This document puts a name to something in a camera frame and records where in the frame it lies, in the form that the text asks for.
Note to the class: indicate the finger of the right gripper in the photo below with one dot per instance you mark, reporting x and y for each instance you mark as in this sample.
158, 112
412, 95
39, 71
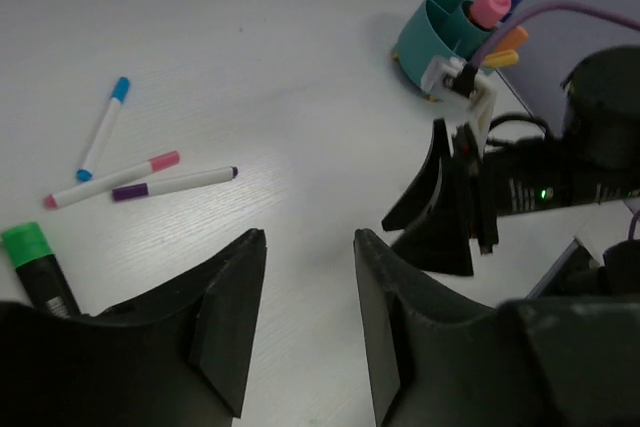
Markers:
440, 244
419, 199

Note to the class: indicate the pink cap in container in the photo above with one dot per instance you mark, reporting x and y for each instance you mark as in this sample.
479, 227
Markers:
487, 13

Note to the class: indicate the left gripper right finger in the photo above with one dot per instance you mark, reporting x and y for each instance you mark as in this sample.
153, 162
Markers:
437, 358

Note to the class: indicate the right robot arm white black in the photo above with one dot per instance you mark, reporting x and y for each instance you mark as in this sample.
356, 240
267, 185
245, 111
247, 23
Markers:
601, 122

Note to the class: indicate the blue capped white marker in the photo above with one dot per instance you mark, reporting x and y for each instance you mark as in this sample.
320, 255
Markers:
102, 133

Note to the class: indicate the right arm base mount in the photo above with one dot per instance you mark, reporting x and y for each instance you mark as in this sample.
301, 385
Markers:
577, 273

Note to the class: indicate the black rectangular eraser bar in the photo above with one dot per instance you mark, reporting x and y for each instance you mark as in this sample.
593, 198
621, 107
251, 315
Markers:
39, 271

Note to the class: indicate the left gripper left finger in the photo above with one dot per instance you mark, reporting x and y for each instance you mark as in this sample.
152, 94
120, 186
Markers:
176, 355

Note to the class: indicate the blue marker in container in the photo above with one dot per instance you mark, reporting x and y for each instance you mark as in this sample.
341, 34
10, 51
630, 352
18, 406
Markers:
514, 5

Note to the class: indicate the orange highlighter cap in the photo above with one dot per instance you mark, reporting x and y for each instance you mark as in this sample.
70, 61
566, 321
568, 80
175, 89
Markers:
513, 40

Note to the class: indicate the pink capped white marker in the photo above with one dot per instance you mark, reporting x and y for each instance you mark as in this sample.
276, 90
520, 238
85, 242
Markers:
91, 188

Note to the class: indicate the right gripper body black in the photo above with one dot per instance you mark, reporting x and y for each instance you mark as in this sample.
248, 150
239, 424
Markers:
531, 175

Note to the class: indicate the purple banded white marker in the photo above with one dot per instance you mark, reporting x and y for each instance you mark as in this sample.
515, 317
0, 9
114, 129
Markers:
174, 184

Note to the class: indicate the teal round divided container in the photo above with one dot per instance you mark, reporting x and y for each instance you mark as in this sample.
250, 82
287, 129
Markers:
437, 28

